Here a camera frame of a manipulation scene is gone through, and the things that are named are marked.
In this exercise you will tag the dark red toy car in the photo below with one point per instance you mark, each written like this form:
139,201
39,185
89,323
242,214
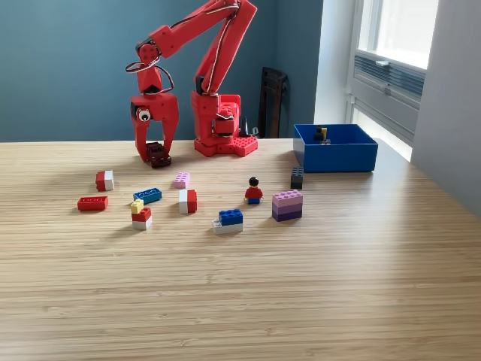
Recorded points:
158,156

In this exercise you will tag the small red white brick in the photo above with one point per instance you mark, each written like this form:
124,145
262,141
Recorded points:
104,181

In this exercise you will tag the blue plastic bin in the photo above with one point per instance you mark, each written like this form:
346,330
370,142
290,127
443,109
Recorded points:
349,156

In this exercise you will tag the flat blue brick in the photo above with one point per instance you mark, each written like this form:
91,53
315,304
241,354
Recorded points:
147,195

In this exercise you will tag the tall red white brick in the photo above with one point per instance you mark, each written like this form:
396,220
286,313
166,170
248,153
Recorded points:
187,202

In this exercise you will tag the black metal clamp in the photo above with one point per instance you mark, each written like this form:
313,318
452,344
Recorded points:
246,129

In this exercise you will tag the yellow red white brick stack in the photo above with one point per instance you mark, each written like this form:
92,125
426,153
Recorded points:
141,219

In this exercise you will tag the toy figure red shirt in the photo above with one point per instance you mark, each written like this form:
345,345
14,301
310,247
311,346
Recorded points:
254,193

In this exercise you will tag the blue white brick stack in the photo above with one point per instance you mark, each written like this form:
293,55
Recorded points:
230,221

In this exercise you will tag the dark folded chair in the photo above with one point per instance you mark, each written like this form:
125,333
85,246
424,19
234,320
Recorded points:
273,101

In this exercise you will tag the black brick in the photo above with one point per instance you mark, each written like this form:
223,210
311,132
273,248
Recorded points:
297,178

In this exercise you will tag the pink purple brick stack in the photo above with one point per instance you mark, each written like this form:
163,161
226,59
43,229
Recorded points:
287,207

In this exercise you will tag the grey vent grille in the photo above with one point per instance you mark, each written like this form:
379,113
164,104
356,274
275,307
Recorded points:
406,79

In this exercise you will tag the white window frame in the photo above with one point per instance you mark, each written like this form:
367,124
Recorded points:
402,30

